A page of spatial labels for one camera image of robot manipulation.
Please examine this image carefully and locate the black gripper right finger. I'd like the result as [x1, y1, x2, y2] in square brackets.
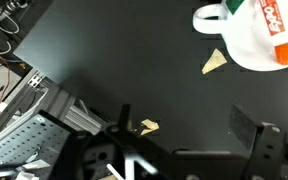
[229, 104, 287, 180]

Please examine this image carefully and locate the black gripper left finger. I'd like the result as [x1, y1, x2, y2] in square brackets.
[105, 103, 174, 168]

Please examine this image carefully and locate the red Expo marker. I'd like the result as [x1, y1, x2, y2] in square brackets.
[257, 0, 288, 66]

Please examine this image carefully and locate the beige tape scrap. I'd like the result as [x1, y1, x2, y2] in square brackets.
[139, 118, 160, 137]
[201, 48, 228, 75]

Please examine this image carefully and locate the white paper scrap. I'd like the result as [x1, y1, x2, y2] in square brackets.
[0, 169, 17, 179]
[22, 159, 52, 171]
[15, 170, 40, 180]

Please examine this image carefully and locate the aluminium extrusion rail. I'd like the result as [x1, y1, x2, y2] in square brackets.
[0, 68, 109, 141]

